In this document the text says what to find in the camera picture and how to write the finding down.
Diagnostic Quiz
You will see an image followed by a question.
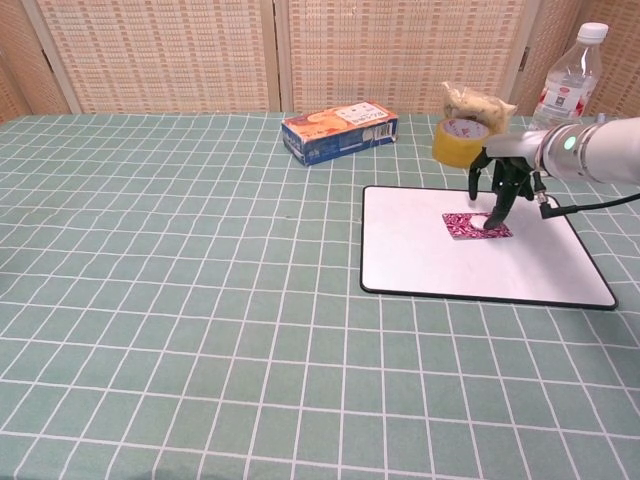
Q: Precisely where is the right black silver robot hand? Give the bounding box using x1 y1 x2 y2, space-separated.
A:
467 130 547 232

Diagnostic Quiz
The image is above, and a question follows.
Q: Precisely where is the pink patterned square packet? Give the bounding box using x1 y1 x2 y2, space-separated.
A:
441 211 515 241

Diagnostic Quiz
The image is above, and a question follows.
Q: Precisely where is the white board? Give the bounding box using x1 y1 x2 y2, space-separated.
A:
359 184 620 312

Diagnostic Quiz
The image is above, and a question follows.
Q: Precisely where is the yellow packing tape roll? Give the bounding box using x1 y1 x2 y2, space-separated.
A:
431 117 493 170

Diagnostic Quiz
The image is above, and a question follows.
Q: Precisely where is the clear bag of snacks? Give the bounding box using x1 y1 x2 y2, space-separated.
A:
440 80 518 136

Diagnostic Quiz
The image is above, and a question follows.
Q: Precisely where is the clear plastic water bottle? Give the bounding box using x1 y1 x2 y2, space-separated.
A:
528 22 610 132

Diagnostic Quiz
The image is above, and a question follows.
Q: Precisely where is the orange blue snack box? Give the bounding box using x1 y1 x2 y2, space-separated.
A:
280 99 400 167

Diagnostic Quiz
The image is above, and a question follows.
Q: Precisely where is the bamboo folding screen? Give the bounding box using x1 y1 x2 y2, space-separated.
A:
0 0 640 127

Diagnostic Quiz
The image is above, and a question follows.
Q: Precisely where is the green checked tablecloth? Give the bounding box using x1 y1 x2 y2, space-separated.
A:
0 112 640 480

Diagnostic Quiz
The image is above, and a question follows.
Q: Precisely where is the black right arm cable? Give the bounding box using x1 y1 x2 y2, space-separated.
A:
530 170 640 220

